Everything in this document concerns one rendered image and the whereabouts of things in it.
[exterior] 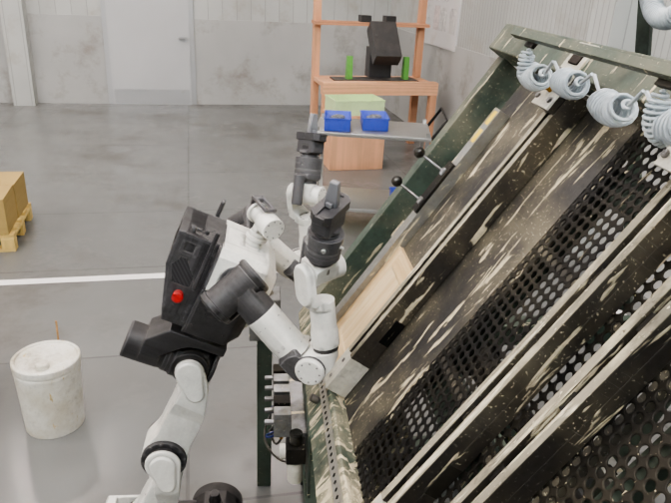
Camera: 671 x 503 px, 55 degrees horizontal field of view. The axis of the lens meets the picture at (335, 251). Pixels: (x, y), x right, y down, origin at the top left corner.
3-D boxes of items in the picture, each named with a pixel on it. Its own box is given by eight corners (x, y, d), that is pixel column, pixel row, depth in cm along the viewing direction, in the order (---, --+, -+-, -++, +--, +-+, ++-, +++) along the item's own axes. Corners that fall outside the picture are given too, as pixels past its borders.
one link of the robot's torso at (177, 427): (135, 479, 204) (167, 357, 188) (144, 442, 220) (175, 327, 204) (183, 487, 207) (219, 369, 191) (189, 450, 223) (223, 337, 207)
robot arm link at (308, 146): (312, 134, 216) (308, 169, 218) (289, 130, 210) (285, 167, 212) (335, 136, 207) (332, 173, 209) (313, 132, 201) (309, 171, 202)
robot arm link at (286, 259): (302, 295, 219) (259, 259, 206) (288, 278, 230) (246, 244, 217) (326, 270, 219) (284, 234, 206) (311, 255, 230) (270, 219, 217)
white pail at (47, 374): (30, 402, 326) (16, 321, 307) (92, 397, 332) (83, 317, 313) (14, 444, 297) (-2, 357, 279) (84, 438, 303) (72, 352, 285)
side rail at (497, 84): (337, 303, 259) (315, 290, 255) (520, 74, 229) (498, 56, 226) (338, 310, 253) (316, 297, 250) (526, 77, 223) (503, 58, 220)
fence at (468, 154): (331, 328, 234) (322, 323, 233) (504, 114, 208) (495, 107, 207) (333, 335, 229) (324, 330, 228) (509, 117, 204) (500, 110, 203)
